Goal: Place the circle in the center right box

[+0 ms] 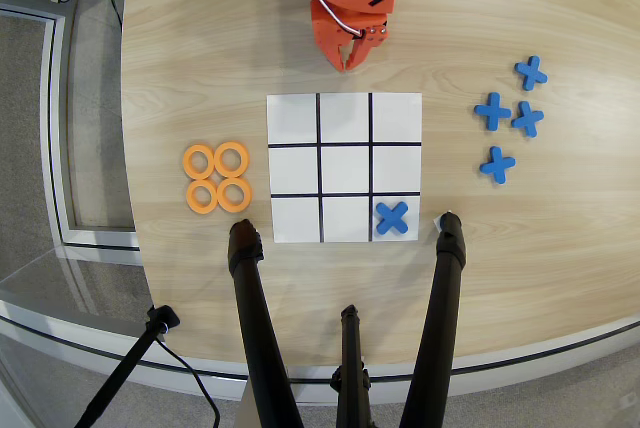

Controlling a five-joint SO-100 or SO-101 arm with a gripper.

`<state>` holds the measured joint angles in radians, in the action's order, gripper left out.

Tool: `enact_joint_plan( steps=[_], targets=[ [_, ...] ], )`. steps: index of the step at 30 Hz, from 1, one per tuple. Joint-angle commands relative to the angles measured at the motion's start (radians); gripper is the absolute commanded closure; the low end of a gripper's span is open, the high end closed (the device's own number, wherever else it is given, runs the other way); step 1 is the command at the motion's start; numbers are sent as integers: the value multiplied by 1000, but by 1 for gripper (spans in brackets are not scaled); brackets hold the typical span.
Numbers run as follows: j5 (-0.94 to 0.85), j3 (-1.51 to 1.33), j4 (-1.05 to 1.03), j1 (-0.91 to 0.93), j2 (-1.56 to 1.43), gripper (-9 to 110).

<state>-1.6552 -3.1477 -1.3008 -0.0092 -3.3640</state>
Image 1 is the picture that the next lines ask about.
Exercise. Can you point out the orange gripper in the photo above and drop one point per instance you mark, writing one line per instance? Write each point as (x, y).
(331, 33)

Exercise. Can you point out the white tic-tac-toe grid sheet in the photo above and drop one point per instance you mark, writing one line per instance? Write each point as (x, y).
(345, 168)

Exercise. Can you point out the blue foam cross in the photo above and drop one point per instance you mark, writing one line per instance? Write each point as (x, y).
(392, 218)
(497, 165)
(531, 73)
(493, 111)
(527, 119)

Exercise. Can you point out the small white tag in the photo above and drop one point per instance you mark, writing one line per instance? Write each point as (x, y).
(436, 223)

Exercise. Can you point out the thick black tripod leg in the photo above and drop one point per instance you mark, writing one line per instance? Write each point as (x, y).
(437, 328)
(260, 328)

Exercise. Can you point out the thin black tripod leg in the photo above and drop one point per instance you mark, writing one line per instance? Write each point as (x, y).
(352, 358)

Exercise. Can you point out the black pole with clamp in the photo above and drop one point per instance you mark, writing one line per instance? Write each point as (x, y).
(125, 363)

